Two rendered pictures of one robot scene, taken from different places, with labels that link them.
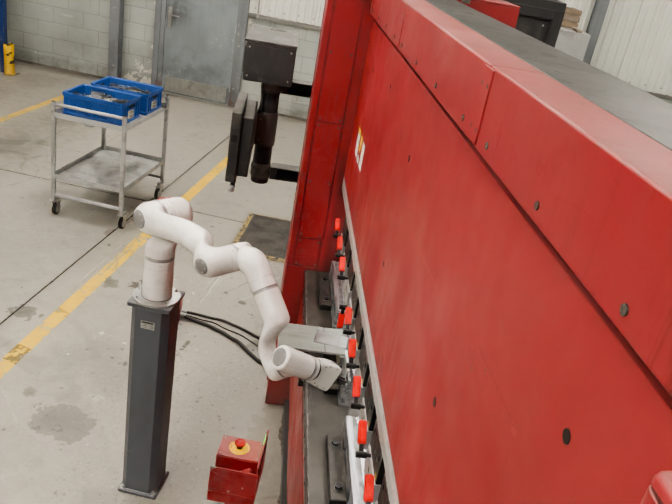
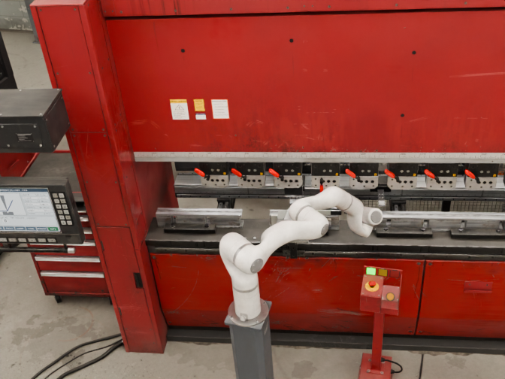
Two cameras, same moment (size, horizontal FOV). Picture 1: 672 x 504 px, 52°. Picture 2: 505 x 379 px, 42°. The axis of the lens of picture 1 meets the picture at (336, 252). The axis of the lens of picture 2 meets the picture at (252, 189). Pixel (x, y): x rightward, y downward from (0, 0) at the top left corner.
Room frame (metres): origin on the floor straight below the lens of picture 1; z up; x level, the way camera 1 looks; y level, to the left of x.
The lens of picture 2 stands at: (1.79, 2.71, 3.26)
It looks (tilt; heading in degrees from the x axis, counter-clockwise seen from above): 36 degrees down; 286
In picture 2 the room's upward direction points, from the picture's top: 5 degrees counter-clockwise
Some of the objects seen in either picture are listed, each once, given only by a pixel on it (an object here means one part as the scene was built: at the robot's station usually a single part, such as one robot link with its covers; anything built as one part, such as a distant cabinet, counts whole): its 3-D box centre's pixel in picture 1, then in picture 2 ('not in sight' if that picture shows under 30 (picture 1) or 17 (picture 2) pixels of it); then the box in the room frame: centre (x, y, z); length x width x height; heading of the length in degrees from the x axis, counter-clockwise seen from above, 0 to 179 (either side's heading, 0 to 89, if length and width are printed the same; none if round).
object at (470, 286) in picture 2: not in sight; (478, 286); (1.34, -0.08, 0.58); 0.15 x 0.02 x 0.07; 7
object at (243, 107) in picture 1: (243, 136); (33, 207); (3.50, 0.59, 1.42); 0.45 x 0.12 x 0.36; 8
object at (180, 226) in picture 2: (324, 292); (190, 228); (2.96, 0.02, 0.89); 0.30 x 0.05 x 0.03; 7
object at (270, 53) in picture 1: (262, 117); (24, 180); (3.56, 0.51, 1.53); 0.51 x 0.25 x 0.85; 8
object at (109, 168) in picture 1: (111, 153); not in sight; (5.51, 2.01, 0.47); 0.90 x 0.66 x 0.95; 176
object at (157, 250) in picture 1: (168, 227); (238, 259); (2.47, 0.67, 1.30); 0.19 x 0.12 x 0.24; 141
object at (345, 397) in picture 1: (345, 366); (304, 219); (2.32, -0.12, 0.92); 0.39 x 0.06 x 0.10; 7
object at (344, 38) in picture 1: (374, 220); (129, 168); (3.36, -0.17, 1.15); 0.85 x 0.25 x 2.30; 97
